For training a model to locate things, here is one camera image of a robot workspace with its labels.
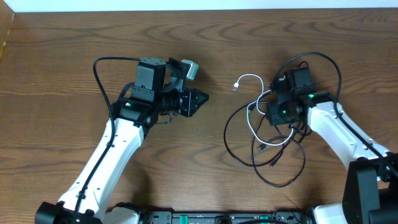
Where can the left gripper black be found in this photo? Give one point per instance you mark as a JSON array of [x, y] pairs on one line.
[[189, 97]]

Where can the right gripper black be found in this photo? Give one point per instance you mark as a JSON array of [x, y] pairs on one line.
[[274, 117]]

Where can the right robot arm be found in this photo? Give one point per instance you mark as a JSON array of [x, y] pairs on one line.
[[370, 194]]

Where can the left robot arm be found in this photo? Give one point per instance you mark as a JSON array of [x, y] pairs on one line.
[[158, 90]]

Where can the cardboard panel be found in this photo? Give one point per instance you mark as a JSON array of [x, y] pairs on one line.
[[6, 19]]

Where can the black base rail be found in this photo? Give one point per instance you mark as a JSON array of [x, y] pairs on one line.
[[224, 217]]

